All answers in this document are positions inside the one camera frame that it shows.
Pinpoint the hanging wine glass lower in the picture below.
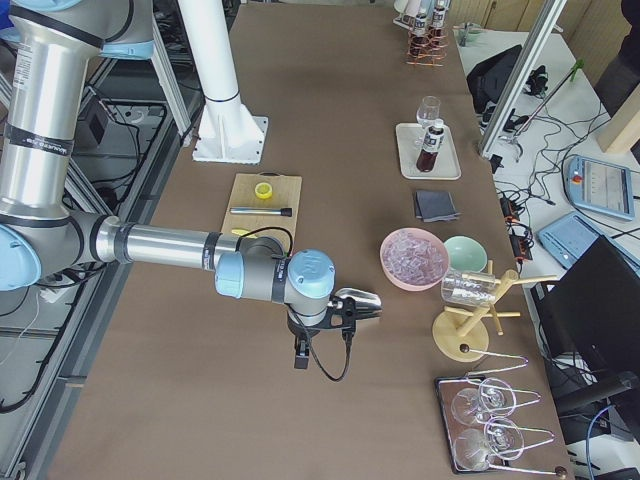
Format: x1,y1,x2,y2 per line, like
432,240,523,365
453,417,524,472

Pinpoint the pink bowl of ice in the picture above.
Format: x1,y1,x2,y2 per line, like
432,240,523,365
379,228,450,292

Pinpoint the green ceramic bowl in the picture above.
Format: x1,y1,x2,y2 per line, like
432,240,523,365
444,236,488,272

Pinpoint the black folded case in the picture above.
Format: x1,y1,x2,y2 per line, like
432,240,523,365
466,45,522,114

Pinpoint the grey folded cloth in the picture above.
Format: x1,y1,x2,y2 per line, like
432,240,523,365
414,190,459,223

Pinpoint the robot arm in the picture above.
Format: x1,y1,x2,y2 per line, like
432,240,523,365
1,1,382,369

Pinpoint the black wine glass rack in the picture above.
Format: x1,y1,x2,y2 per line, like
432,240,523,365
435,353,568,479

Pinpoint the white cup rack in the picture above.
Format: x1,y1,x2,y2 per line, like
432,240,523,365
393,0,416,30

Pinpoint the clear glass mug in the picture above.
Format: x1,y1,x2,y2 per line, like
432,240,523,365
441,269,499,307

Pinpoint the half lemon slice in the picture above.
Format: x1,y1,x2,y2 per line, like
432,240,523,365
254,182,273,200

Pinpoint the black monitor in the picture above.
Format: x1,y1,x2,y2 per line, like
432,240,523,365
542,237,639,373

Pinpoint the copper wire bottle basket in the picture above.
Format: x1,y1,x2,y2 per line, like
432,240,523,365
405,17,447,67

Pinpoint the hanging wine glass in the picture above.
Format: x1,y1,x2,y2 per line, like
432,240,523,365
451,378,516,426
453,417,524,472

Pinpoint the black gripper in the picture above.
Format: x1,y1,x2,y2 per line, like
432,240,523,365
287,296,382,370

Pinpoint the bamboo cutting board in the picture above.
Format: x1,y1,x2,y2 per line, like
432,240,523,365
221,173,302,236

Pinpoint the clear wine glass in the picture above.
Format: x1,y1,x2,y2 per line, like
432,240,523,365
414,96,441,149

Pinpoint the hanging wine glass upper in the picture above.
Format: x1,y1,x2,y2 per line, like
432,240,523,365
451,378,516,426

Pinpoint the cream rabbit tray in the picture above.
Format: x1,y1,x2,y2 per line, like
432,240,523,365
395,123,461,181

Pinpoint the wooden cup tree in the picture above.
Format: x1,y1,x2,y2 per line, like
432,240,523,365
432,270,558,363

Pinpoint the aluminium frame post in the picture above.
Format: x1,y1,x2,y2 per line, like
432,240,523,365
478,0,567,159

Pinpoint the blue teach pendant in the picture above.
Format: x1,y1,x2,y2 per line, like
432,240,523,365
564,156,635,221
537,212,616,270

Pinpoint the steel muddler black tip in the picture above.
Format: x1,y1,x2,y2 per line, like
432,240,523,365
229,207,293,218

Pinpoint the yellow plastic knife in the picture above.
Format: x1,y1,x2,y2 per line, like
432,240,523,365
231,228,254,236

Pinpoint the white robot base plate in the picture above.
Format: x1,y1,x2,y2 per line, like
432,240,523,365
193,100,269,165

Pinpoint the steel ice scoop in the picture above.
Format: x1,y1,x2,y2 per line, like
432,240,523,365
335,287,382,319

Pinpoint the metal tripod pole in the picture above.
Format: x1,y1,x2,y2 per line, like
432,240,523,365
500,59,584,145

